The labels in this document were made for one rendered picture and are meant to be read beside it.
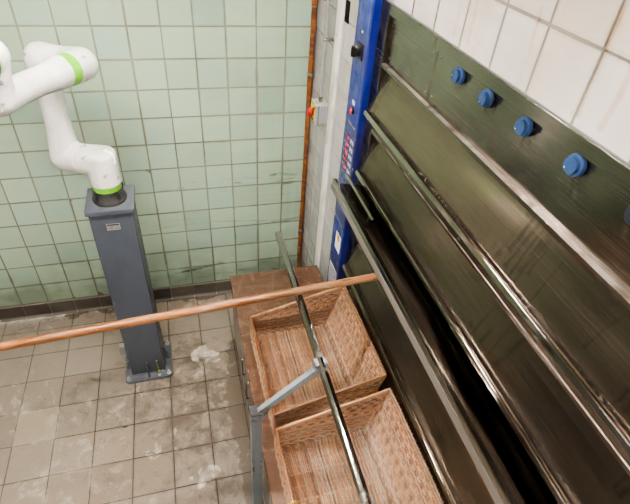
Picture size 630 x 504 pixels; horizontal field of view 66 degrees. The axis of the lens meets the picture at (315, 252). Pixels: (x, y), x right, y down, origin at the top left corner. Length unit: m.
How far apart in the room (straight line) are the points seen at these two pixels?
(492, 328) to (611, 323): 0.38
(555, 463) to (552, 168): 0.64
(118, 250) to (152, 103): 0.81
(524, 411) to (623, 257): 0.46
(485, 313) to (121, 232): 1.65
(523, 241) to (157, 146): 2.13
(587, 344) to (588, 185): 0.31
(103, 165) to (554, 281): 1.77
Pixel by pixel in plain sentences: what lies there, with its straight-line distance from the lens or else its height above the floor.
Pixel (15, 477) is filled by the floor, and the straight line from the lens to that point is 3.02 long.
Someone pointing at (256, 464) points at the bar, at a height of 0.61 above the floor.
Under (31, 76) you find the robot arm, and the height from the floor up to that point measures 1.85.
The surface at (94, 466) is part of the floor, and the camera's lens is 2.91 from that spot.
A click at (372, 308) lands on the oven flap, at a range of 2.12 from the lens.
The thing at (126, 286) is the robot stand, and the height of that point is 0.73.
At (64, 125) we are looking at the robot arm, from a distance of 2.29.
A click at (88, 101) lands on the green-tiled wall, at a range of 2.79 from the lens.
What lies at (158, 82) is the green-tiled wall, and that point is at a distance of 2.72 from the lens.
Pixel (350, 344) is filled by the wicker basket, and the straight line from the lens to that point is 2.31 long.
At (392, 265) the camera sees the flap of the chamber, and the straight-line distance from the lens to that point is 1.67.
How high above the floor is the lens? 2.47
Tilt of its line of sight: 40 degrees down
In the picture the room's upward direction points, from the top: 5 degrees clockwise
